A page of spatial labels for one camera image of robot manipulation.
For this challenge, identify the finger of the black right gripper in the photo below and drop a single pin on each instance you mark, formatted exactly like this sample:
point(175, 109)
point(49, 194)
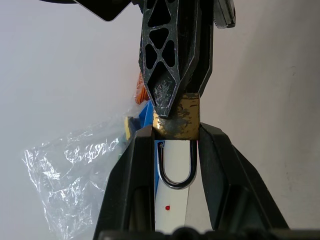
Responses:
point(205, 50)

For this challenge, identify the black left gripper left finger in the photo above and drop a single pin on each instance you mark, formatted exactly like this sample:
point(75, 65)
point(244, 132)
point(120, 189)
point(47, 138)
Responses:
point(125, 190)

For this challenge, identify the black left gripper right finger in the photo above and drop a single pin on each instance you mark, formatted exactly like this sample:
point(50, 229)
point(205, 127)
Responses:
point(232, 180)

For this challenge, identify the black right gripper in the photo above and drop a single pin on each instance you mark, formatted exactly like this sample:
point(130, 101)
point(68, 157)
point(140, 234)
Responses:
point(107, 10)

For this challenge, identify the brass padlock with steel shackle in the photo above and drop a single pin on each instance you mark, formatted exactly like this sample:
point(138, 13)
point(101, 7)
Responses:
point(190, 120)

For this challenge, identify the orange bristly object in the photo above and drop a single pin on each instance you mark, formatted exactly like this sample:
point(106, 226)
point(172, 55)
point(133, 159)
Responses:
point(140, 90)

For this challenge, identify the clear crinkled plastic bag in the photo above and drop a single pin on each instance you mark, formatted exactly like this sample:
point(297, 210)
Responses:
point(75, 175)

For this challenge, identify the blue plastic object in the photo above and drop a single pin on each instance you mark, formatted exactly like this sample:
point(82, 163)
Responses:
point(147, 117)

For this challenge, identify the yellow and blue sponge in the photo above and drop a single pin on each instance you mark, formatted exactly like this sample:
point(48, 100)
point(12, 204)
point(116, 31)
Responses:
point(130, 127)

